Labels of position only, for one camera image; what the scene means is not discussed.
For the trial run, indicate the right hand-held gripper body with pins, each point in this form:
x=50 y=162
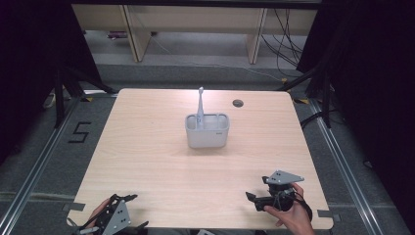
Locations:
x=279 y=192

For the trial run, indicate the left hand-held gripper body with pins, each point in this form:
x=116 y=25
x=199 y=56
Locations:
x=112 y=217

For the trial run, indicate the white toothbrush holder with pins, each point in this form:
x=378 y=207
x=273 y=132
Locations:
x=207 y=132

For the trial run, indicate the white electric toothbrush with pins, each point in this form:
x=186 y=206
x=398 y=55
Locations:
x=200 y=111

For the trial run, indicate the person's left hand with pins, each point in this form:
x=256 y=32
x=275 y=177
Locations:
x=98 y=210

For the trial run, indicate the person's right hand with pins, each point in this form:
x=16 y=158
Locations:
x=295 y=215

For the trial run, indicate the grey tape piece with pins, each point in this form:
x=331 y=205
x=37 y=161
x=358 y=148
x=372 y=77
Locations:
x=329 y=214
x=73 y=206

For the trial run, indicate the round grey table grommet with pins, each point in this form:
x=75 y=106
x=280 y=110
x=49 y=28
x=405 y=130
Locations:
x=238 y=103

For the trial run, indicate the yellow black tape marker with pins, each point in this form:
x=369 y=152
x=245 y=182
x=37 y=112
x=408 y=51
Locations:
x=87 y=99
x=301 y=101

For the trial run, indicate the black metal stand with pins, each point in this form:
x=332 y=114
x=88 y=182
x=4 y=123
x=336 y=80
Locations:
x=70 y=88
x=321 y=91

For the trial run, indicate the black curtain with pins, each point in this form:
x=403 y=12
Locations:
x=372 y=81
x=29 y=49

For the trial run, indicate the aluminium floor rail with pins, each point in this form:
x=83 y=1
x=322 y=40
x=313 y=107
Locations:
x=345 y=163
x=36 y=166

